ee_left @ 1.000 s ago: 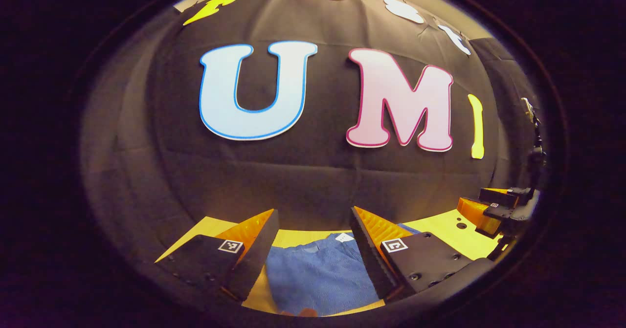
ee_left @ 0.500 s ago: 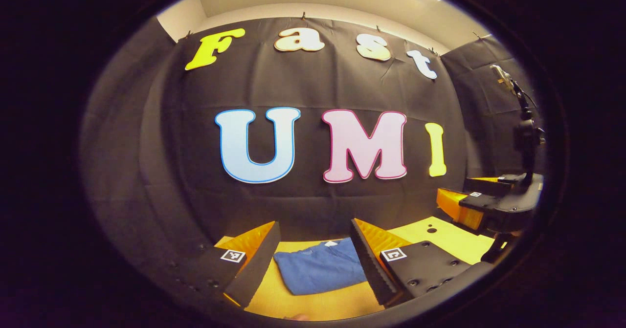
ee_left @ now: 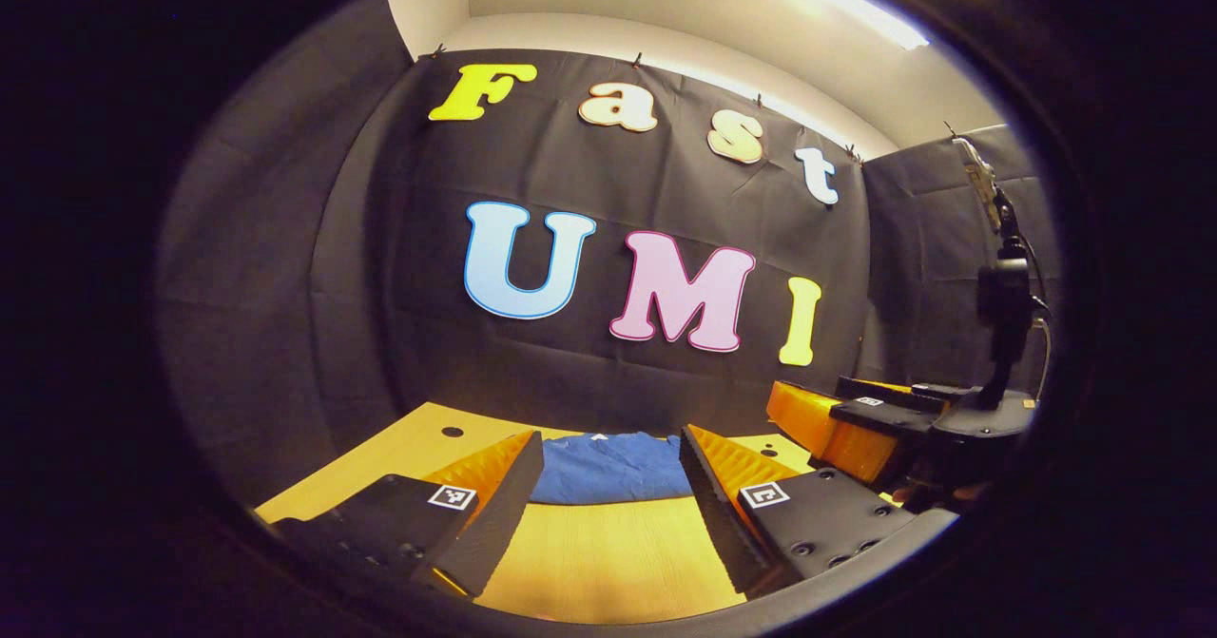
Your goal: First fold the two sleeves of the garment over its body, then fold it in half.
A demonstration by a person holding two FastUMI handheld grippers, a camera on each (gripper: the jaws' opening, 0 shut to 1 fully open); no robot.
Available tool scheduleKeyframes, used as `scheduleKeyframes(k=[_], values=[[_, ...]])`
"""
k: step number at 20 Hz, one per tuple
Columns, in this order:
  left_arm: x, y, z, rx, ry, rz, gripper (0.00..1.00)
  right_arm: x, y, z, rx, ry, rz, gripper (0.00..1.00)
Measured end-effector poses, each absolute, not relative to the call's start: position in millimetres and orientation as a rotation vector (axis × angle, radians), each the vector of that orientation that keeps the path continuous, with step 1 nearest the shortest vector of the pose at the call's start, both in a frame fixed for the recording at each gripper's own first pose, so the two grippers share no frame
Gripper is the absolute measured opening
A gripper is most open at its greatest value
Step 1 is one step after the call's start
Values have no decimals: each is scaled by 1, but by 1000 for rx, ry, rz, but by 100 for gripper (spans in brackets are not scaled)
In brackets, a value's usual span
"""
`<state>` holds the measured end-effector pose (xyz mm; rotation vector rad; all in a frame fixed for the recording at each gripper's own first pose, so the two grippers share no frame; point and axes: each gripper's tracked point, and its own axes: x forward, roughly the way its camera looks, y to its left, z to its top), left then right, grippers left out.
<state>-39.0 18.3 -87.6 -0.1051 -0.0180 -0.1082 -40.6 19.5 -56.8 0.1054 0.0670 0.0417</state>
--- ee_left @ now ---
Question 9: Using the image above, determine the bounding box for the black backdrop cloth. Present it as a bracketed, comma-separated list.
[157, 0, 1061, 525]

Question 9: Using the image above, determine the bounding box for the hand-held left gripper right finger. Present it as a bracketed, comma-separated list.
[678, 424, 959, 602]

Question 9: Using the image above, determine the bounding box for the blue button shirt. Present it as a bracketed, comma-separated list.
[529, 432, 696, 507]

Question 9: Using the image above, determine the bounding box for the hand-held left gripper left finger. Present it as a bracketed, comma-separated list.
[271, 429, 546, 602]

